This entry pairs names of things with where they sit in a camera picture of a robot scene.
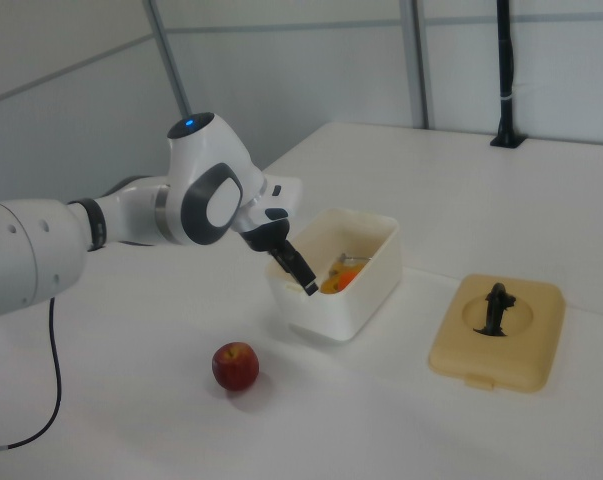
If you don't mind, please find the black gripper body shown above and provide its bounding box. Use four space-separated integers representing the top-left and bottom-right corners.
240 219 292 254

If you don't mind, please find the white plastic container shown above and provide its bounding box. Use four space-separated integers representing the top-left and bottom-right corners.
264 208 402 344

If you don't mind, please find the yellow tool with metal parts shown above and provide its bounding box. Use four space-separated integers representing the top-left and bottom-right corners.
319 252 372 296

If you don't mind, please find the red toy apple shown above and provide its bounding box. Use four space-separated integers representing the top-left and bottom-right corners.
211 341 260 392

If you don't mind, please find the beige lid with black handle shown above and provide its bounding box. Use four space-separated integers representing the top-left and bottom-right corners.
427 273 567 394

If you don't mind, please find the grey partition post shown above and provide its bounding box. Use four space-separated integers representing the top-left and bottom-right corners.
399 0 431 129

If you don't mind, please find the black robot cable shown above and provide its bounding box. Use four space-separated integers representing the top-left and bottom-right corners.
0 295 63 452

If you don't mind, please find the black camera pole with base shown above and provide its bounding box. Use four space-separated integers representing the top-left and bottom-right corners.
489 0 527 150

